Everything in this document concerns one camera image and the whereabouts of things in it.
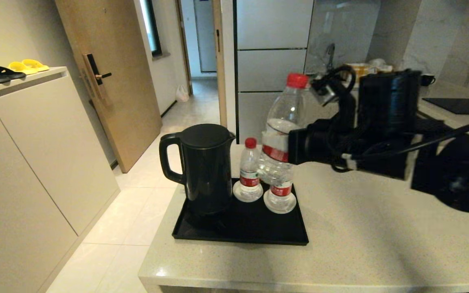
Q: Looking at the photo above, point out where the silver refrigerator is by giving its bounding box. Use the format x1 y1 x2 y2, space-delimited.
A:
234 0 313 145

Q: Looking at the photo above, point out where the beige kitchen base cabinet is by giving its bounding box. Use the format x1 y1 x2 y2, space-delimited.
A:
296 89 469 143

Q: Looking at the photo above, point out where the black induction cooktop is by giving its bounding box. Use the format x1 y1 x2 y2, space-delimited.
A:
422 98 469 116

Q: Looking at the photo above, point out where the white round saucer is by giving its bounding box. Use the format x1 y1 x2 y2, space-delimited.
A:
233 181 264 203
263 190 297 214

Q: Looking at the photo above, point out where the yellow slipper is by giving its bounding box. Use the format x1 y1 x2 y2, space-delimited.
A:
9 61 39 75
23 59 50 72

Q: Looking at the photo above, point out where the white hallway door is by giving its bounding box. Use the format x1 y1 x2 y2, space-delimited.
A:
194 0 218 73

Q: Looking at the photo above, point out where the black rectangular serving tray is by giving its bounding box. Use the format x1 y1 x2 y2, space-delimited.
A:
172 178 309 246

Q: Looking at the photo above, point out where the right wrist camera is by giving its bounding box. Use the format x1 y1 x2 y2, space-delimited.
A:
310 77 339 107

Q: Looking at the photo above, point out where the black electric kettle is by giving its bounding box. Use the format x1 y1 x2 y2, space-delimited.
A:
159 123 236 216

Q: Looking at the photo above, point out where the wooden entrance door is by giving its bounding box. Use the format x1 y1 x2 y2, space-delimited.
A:
55 0 162 173

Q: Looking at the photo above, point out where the beige shoe cabinet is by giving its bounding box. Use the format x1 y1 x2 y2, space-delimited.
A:
0 66 121 293

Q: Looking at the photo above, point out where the wooden door frame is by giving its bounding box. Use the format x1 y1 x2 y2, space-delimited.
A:
212 0 228 128

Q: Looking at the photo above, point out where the black door lock handle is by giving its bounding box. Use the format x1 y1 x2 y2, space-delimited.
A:
82 53 113 101

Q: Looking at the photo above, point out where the clear red-capped water bottle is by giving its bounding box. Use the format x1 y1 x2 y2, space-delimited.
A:
239 138 261 201
258 73 312 186
268 175 294 209

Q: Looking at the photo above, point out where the dark framed window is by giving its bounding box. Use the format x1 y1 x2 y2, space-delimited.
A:
140 0 162 58

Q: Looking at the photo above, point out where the large yellow plaid storage box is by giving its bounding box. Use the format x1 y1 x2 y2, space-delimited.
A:
345 63 375 78

